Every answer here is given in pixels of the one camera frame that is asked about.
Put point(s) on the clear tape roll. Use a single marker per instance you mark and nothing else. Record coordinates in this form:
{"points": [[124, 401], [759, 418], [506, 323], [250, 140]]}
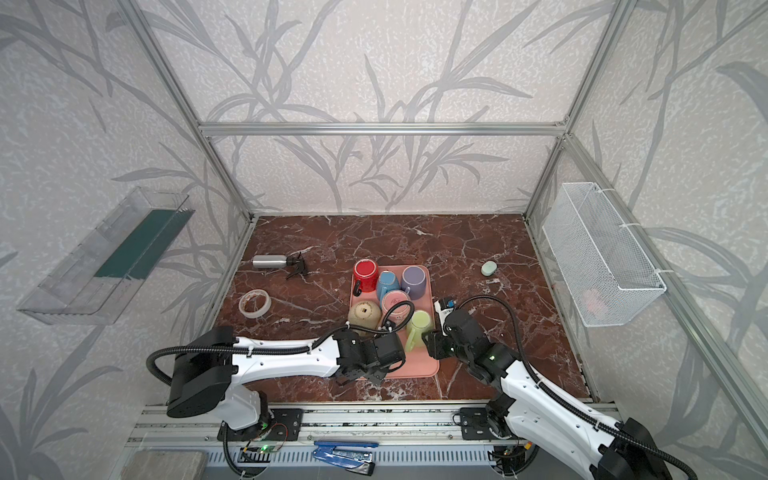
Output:
{"points": [[255, 304]]}

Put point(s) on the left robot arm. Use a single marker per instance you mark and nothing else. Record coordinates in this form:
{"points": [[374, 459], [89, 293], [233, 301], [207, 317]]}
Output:
{"points": [[210, 375]]}

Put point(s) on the blue stapler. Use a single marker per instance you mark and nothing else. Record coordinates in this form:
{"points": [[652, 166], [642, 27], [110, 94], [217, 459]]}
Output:
{"points": [[353, 457]]}

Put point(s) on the clear plastic wall shelf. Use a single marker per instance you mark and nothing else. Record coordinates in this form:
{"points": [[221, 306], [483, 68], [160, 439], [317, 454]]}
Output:
{"points": [[94, 284]]}

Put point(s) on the pink mug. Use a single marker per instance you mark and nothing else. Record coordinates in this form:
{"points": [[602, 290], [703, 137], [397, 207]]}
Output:
{"points": [[390, 299]]}

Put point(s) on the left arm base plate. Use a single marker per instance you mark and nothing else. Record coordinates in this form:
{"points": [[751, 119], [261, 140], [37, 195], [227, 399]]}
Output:
{"points": [[283, 424]]}

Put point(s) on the silver metal cylinder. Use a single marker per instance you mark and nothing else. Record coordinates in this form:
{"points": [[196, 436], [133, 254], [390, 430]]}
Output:
{"points": [[269, 261]]}

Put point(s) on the pink plastic tray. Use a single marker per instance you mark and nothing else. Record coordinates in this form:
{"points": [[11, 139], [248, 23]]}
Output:
{"points": [[418, 363]]}

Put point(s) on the red mug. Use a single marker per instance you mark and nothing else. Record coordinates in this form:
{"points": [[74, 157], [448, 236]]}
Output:
{"points": [[366, 274]]}

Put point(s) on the pink object in basket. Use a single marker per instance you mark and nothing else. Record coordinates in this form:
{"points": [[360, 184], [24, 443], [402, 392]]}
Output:
{"points": [[595, 304]]}

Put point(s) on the blue mug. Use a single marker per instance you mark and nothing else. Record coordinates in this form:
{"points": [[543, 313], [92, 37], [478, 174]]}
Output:
{"points": [[387, 282]]}

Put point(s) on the aluminium mounting rail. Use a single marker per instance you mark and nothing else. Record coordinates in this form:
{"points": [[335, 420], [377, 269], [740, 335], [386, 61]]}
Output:
{"points": [[388, 423]]}

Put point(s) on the green circuit board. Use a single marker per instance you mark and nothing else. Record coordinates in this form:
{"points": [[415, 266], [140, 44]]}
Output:
{"points": [[263, 449]]}

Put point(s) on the purple mug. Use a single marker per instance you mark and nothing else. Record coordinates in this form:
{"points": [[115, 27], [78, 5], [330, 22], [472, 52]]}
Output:
{"points": [[414, 282]]}

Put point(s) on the white wire basket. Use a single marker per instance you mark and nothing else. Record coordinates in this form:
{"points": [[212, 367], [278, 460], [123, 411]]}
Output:
{"points": [[595, 248]]}

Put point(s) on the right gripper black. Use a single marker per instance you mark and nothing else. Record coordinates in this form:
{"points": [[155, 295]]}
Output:
{"points": [[435, 345]]}

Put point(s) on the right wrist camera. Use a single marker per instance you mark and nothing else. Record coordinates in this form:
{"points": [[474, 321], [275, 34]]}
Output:
{"points": [[443, 308]]}

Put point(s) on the beige teapot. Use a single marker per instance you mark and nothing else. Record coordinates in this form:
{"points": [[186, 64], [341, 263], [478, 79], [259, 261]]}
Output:
{"points": [[366, 314]]}

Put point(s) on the green mug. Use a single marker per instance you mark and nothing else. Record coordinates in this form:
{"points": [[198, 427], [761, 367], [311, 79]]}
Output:
{"points": [[420, 323]]}

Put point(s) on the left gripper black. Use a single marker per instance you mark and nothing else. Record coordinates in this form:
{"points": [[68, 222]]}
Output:
{"points": [[365, 366]]}

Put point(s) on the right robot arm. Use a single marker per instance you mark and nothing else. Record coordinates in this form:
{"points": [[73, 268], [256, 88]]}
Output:
{"points": [[530, 407]]}

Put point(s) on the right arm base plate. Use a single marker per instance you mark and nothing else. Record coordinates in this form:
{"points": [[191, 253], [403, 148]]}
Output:
{"points": [[475, 425]]}

